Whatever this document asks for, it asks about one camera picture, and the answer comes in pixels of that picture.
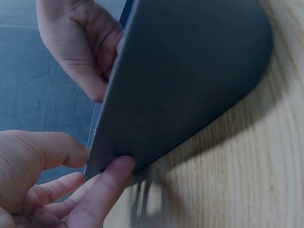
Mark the dark grey mat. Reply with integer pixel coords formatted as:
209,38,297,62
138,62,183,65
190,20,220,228
84,0,274,181

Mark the person's left hand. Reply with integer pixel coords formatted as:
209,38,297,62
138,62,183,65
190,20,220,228
0,130,136,228

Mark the person's right hand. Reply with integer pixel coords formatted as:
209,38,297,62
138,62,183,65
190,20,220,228
36,0,125,103

